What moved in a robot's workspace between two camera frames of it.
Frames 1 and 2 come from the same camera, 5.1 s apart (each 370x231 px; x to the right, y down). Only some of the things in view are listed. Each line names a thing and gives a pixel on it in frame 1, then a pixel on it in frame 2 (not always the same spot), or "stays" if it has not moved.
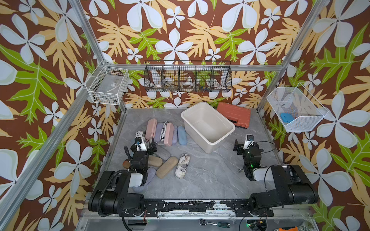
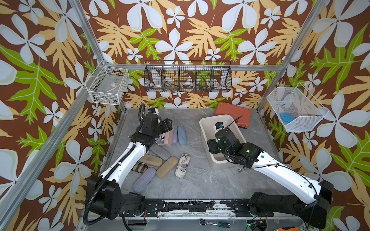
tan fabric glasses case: (166, 167) stays
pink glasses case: (169, 134) stays
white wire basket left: (107, 84) stays
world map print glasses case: (182, 165) stays
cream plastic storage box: (204, 128) to (207, 125)
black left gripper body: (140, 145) to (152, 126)
